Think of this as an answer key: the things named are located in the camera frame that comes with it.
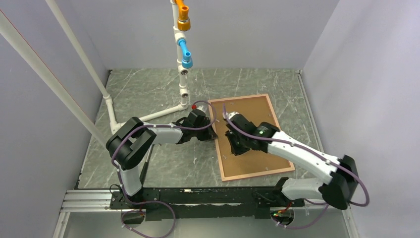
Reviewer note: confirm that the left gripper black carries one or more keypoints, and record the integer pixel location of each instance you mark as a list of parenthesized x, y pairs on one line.
[(210, 134)]

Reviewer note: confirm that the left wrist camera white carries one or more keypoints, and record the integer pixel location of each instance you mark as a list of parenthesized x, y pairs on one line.
[(204, 108)]

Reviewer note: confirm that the orange pipe nozzle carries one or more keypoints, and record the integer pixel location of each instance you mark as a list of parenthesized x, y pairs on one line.
[(183, 21)]

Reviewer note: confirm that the pink photo frame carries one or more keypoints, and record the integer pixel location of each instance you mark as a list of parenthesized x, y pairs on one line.
[(257, 109)]

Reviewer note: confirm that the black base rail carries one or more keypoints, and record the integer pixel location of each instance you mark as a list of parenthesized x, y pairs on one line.
[(166, 211)]

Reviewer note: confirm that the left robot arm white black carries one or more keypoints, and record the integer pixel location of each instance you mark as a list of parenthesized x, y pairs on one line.
[(129, 145)]

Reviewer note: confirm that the white diagonal pole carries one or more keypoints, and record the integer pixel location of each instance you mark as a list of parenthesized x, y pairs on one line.
[(25, 50)]

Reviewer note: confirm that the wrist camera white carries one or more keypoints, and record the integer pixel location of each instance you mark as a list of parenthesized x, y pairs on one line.
[(204, 108), (230, 116)]

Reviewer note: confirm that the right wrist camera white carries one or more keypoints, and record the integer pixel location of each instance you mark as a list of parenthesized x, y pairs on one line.
[(230, 116)]

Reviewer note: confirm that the blue pipe nozzle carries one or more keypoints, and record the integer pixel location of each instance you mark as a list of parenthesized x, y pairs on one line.
[(186, 59)]

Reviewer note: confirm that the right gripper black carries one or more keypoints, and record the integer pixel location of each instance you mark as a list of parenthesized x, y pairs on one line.
[(236, 149)]

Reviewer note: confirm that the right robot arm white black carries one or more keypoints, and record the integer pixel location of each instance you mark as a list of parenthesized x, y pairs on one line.
[(335, 179)]

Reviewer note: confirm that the white pvc pipe structure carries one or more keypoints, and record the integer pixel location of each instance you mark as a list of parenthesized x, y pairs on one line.
[(114, 125)]

